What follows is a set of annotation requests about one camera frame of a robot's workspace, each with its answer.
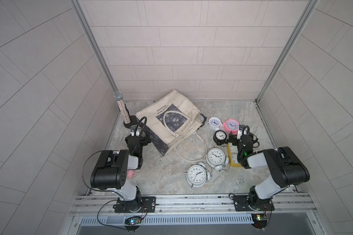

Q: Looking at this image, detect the yellow rectangular alarm clock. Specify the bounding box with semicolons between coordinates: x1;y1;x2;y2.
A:
227;143;242;167

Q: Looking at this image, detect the pink alarm clock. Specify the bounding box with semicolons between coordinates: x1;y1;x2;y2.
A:
223;118;239;135

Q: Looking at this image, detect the black alarm clock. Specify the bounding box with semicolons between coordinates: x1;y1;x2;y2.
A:
213;130;228;146

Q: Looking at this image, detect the large white twin-bell clock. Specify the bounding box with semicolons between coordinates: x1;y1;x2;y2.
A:
206;148;229;171

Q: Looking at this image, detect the white twin-bell alarm clock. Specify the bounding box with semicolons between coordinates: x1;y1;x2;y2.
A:
208;117;223;131

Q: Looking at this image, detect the beige canvas tote bag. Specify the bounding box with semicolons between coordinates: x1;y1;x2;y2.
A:
135;90;207;163

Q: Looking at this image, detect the silver clock black back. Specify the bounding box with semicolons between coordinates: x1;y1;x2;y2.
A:
184;162;212;188

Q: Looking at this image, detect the large black round clock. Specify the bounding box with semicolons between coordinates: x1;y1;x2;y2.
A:
199;114;207;127

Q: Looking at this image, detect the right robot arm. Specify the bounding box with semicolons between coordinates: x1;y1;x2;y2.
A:
228;130;310;211

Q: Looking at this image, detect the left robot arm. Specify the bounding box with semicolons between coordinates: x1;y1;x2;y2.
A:
90;131;151;213

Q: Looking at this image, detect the glitter microphone on stand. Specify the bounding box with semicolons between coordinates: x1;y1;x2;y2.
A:
114;91;138;129

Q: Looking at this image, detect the small pink eraser piece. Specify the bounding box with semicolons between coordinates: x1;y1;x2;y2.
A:
127;170;135;178

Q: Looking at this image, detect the left circuit board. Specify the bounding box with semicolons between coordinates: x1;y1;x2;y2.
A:
125;216;142;226

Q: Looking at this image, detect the circuit board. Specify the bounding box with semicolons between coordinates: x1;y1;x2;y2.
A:
251;214;268;229
125;216;142;226

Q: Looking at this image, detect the right circuit board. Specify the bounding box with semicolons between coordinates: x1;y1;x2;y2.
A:
251;214;268;229

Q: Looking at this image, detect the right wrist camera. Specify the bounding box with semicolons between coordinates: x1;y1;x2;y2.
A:
237;125;250;140

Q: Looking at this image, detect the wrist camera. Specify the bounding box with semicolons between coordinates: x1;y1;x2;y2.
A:
237;125;250;140
130;125;142;136

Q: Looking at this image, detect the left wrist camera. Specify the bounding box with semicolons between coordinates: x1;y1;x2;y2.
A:
130;125;142;136

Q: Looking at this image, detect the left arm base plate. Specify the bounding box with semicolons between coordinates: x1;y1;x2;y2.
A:
113;196;156;213

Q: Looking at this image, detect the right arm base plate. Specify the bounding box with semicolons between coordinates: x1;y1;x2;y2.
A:
229;194;275;212

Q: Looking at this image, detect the aluminium mounting rail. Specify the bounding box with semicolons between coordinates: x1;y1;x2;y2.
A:
67;193;317;216

